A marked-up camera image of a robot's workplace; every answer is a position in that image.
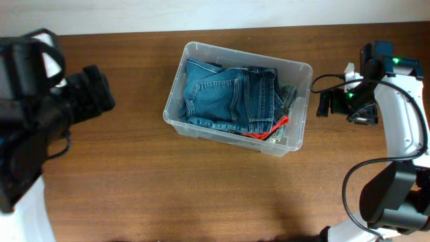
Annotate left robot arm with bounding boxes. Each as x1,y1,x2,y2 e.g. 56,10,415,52
1,28,116,241

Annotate light blue jeans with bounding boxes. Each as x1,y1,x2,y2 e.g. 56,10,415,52
266,85,298,143

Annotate black red grey garment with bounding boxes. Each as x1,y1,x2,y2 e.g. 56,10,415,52
242,116,290,140

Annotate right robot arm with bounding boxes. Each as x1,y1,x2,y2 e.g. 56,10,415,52
316,40,429,241

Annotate clear plastic storage bin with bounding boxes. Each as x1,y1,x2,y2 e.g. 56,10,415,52
163,42,313,157

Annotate dark blue jeans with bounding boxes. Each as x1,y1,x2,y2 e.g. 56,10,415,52
180,58,284,134

